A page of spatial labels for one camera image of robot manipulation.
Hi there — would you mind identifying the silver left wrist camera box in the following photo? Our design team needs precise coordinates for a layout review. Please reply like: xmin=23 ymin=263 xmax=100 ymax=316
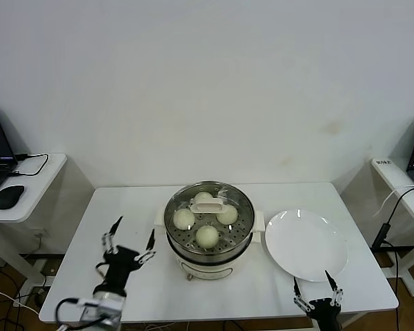
xmin=77 ymin=298 xmax=124 ymax=327

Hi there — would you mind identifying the black floor cable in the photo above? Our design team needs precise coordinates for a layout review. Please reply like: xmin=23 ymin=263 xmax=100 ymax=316
xmin=0 ymin=265 xmax=39 ymax=311

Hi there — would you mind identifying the black power cable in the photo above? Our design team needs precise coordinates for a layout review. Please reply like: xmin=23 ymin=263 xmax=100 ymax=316
xmin=371 ymin=188 xmax=414 ymax=331

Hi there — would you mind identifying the black laptop charger cable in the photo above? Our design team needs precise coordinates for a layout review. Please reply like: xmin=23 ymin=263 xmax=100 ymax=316
xmin=8 ymin=151 xmax=50 ymax=177

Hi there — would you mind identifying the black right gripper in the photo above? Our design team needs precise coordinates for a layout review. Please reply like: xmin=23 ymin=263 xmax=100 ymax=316
xmin=293 ymin=270 xmax=344 ymax=331

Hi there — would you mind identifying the glass pot lid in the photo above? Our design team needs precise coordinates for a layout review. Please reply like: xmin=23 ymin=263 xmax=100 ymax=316
xmin=164 ymin=181 xmax=255 ymax=244

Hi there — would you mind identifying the black computer mouse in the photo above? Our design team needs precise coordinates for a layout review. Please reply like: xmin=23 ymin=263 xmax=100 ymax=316
xmin=0 ymin=184 xmax=26 ymax=210

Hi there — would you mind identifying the white steamed baozi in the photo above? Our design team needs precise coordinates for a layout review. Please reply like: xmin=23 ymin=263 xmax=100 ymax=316
xmin=172 ymin=208 xmax=196 ymax=230
xmin=195 ymin=224 xmax=219 ymax=248
xmin=216 ymin=205 xmax=239 ymax=225
xmin=194 ymin=191 xmax=215 ymax=205

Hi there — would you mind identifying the white floor cable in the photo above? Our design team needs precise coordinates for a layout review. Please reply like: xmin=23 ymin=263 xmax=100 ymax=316
xmin=0 ymin=283 xmax=34 ymax=308

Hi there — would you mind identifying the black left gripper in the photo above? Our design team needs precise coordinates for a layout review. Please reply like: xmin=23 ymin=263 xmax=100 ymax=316
xmin=96 ymin=216 xmax=157 ymax=294

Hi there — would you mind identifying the cream electric pot base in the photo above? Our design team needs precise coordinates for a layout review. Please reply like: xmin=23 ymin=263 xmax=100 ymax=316
xmin=168 ymin=237 xmax=255 ymax=282

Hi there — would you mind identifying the stainless steel steamer basket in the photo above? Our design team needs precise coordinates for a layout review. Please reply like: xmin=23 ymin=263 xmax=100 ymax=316
xmin=154 ymin=180 xmax=266 ymax=261

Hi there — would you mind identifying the white round plate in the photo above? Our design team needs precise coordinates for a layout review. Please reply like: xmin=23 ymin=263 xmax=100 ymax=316
xmin=264 ymin=208 xmax=349 ymax=283

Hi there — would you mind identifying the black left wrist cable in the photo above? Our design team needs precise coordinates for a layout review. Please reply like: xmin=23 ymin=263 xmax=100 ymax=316
xmin=56 ymin=298 xmax=104 ymax=327

